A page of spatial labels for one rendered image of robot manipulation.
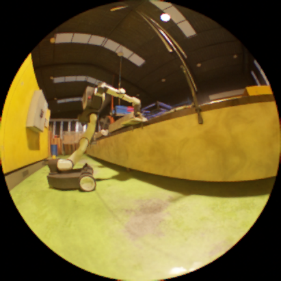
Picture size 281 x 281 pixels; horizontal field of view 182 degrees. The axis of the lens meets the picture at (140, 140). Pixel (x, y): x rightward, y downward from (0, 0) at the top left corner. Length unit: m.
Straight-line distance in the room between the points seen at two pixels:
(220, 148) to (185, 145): 0.33
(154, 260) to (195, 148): 0.83
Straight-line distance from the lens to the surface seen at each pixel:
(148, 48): 10.06
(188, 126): 0.86
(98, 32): 9.94
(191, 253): 0.51
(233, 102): 0.89
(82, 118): 1.24
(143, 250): 0.50
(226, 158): 0.84
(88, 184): 1.02
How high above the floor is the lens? 0.47
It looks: 3 degrees up
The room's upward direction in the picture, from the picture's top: 5 degrees counter-clockwise
